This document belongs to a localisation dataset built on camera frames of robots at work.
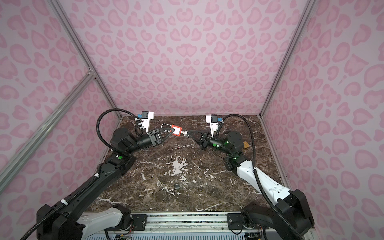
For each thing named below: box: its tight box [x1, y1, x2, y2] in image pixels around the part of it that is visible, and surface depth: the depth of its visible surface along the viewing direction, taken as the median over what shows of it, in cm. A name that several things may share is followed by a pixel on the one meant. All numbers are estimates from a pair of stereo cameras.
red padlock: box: [160, 123, 183, 137], surface depth 63 cm
